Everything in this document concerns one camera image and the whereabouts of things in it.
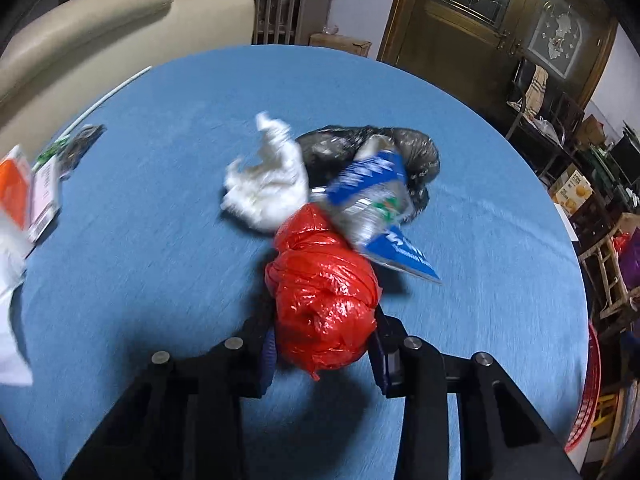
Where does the green leaf print packet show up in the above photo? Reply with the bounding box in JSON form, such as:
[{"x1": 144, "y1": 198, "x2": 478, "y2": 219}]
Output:
[{"x1": 34, "y1": 135, "x2": 71, "y2": 166}]

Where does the red plastic basket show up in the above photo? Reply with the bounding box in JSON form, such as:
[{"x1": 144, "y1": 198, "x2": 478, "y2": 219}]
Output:
[{"x1": 565, "y1": 320, "x2": 608, "y2": 456}]

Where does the blue labelled plastic bottle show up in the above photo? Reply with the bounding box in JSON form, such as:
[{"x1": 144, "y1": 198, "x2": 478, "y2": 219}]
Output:
[{"x1": 310, "y1": 135, "x2": 443, "y2": 285}]

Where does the wooden slatted cabinet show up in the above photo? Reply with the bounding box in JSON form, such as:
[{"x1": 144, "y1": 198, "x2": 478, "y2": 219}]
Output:
[{"x1": 190, "y1": 0, "x2": 348, "y2": 46}]

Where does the crumpled white tissue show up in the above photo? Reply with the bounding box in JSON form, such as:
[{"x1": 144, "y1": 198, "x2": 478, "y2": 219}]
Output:
[{"x1": 220, "y1": 111, "x2": 311, "y2": 233}]

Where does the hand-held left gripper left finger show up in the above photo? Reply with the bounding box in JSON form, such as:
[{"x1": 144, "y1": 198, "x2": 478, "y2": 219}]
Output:
[{"x1": 62, "y1": 305, "x2": 276, "y2": 480}]

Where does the black metal chair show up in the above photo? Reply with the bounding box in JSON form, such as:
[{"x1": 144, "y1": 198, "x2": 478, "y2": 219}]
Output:
[{"x1": 505, "y1": 57, "x2": 586, "y2": 161}]

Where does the white barcode medicine box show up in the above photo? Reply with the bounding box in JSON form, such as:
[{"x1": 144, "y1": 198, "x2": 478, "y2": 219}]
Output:
[{"x1": 25, "y1": 157, "x2": 63, "y2": 246}]

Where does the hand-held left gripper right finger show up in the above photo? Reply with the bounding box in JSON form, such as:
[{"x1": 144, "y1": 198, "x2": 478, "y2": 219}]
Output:
[{"x1": 367, "y1": 302, "x2": 583, "y2": 480}]

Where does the dark clear plastic packet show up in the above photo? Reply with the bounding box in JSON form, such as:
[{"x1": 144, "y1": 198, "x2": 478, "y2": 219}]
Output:
[{"x1": 60, "y1": 124, "x2": 107, "y2": 181}]

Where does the red plastic bag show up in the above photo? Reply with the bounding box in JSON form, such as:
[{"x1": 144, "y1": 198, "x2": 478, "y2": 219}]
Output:
[{"x1": 264, "y1": 203, "x2": 383, "y2": 382}]

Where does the beige leather sofa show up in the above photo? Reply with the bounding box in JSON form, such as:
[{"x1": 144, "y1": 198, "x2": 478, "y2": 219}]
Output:
[{"x1": 0, "y1": 0, "x2": 257, "y2": 161}]

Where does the wooden stool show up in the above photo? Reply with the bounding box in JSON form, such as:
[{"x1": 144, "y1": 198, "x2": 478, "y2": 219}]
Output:
[{"x1": 577, "y1": 230, "x2": 636, "y2": 321}]

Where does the thin white stick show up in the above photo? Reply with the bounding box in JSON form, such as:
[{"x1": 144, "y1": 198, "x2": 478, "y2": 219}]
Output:
[{"x1": 55, "y1": 65, "x2": 153, "y2": 136}]

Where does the black plastic bag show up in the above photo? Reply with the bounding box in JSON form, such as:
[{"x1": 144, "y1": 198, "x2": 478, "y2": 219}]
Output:
[{"x1": 295, "y1": 124, "x2": 442, "y2": 223}]

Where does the orange tissue pack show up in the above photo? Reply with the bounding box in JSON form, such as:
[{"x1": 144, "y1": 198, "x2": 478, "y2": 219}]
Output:
[{"x1": 0, "y1": 144, "x2": 33, "y2": 231}]

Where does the brown wooden glass door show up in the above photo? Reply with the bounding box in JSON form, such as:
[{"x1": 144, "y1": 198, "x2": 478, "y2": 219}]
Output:
[{"x1": 375, "y1": 0, "x2": 621, "y2": 126}]

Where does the flat cardboard box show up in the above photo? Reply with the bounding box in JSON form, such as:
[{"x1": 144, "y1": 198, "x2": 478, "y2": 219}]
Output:
[{"x1": 309, "y1": 32, "x2": 373, "y2": 58}]

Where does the orange print cardboard box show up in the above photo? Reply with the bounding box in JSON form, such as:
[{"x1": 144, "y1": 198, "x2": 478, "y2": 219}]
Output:
[{"x1": 550, "y1": 162, "x2": 593, "y2": 213}]

